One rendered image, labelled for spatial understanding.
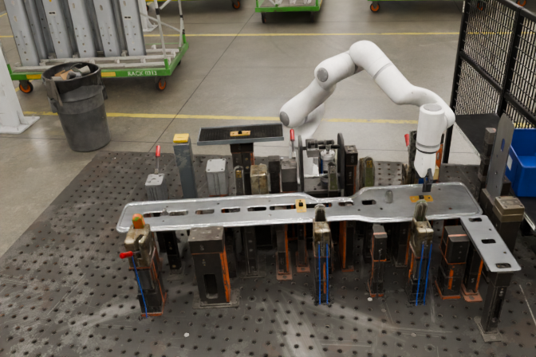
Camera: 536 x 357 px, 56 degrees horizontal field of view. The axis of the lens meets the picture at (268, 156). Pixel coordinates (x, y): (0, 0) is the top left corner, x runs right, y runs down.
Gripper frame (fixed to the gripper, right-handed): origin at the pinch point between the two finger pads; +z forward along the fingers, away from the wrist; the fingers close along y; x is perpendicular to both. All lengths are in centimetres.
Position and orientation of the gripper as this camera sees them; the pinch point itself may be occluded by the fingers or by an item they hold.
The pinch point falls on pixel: (423, 182)
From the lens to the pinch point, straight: 198.9
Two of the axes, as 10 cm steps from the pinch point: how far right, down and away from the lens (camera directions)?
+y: 0.2, 5.1, -8.6
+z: 0.5, 8.6, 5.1
